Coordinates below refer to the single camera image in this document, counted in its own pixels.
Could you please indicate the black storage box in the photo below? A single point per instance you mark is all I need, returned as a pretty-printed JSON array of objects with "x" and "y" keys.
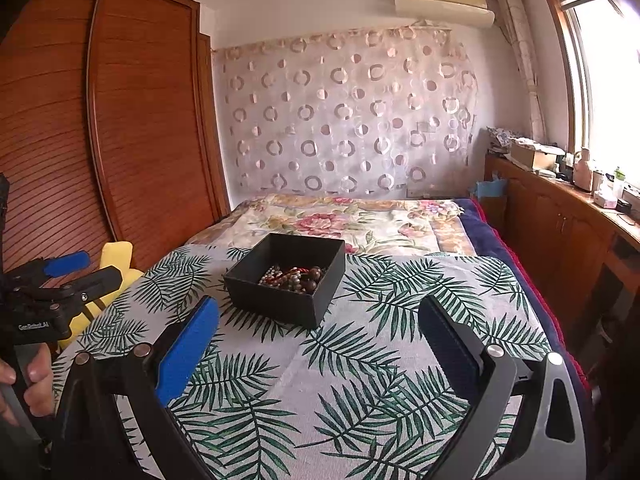
[{"x": 280, "y": 310}]

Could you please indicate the cardboard box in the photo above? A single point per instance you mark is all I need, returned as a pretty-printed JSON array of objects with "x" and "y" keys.
[{"x": 525, "y": 155}]

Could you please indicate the wall air conditioner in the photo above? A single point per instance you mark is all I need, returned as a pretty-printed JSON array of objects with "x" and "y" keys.
[{"x": 440, "y": 0}]

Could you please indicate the yellow plush toy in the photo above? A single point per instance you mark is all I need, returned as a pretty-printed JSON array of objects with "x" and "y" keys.
[{"x": 117, "y": 257}]

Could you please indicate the window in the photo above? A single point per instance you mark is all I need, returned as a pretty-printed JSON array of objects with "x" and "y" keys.
[{"x": 615, "y": 85}]

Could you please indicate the white jug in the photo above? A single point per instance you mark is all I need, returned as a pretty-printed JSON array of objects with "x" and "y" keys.
[{"x": 582, "y": 175}]

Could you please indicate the person's left hand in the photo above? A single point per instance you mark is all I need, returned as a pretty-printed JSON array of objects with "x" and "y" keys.
[{"x": 40, "y": 385}]

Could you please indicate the white wrapped pipe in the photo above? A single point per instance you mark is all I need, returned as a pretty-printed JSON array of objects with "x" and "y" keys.
[{"x": 522, "y": 60}]

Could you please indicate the palm leaf printed cloth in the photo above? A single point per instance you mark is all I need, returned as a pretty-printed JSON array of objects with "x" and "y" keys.
[{"x": 375, "y": 285}]

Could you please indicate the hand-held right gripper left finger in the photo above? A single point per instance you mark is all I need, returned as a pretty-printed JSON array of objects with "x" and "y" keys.
[{"x": 190, "y": 355}]

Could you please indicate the white tissue box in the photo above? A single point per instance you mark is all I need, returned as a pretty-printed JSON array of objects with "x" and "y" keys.
[{"x": 605, "y": 197}]

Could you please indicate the blue paper bag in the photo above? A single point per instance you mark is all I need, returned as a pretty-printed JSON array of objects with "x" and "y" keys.
[{"x": 487, "y": 190}]

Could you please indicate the wooden window cabinet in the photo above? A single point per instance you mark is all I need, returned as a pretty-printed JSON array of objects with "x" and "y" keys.
[{"x": 550, "y": 220}]

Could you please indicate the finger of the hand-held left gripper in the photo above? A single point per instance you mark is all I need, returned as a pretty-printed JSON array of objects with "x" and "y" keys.
[
  {"x": 67, "y": 262},
  {"x": 95, "y": 282}
]

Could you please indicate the crumpled patterned cloth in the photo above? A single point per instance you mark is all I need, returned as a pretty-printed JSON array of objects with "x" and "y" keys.
[{"x": 505, "y": 137}]

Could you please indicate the floral blanket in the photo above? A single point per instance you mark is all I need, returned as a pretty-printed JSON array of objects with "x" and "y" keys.
[{"x": 325, "y": 222}]

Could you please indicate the sheer circle patterned curtain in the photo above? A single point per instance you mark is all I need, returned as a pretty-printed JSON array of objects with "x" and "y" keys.
[{"x": 325, "y": 110}]

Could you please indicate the green capped bottle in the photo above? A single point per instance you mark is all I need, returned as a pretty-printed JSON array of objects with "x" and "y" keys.
[{"x": 620, "y": 182}]

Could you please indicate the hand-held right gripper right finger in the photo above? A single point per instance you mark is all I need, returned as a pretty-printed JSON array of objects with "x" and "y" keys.
[{"x": 447, "y": 347}]

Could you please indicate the dark blue blanket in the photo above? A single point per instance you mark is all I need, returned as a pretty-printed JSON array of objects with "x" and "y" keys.
[{"x": 510, "y": 255}]

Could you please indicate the wooden wardrobe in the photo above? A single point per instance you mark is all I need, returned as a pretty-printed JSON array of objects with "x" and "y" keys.
[{"x": 150, "y": 135}]

